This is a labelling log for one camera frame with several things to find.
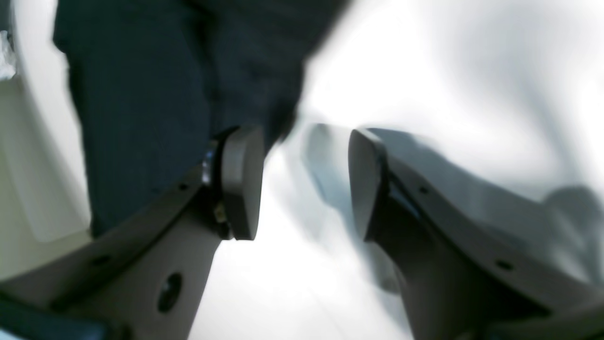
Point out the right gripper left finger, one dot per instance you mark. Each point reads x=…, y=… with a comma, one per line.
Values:
x=144, y=280

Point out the black T-shirt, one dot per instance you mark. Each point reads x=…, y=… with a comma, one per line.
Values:
x=153, y=81

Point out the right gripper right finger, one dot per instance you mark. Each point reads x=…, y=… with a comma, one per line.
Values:
x=457, y=281

